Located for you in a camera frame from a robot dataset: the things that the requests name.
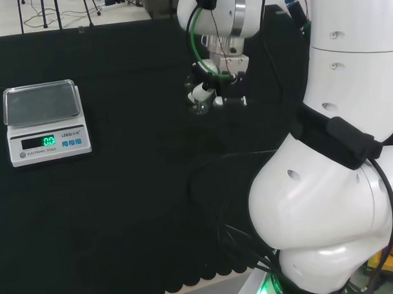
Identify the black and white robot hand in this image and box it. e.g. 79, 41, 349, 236
186, 60, 254, 110

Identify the white electronic balance steel pan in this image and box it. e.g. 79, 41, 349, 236
0, 77, 95, 170

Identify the black bench cloth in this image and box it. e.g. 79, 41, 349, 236
0, 0, 314, 294

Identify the white power strip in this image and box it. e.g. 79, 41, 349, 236
99, 0, 131, 12

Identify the black tripod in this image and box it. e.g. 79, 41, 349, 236
13, 0, 104, 38

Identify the green cable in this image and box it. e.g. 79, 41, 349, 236
184, 3, 236, 81

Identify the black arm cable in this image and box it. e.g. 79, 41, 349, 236
346, 155, 393, 294

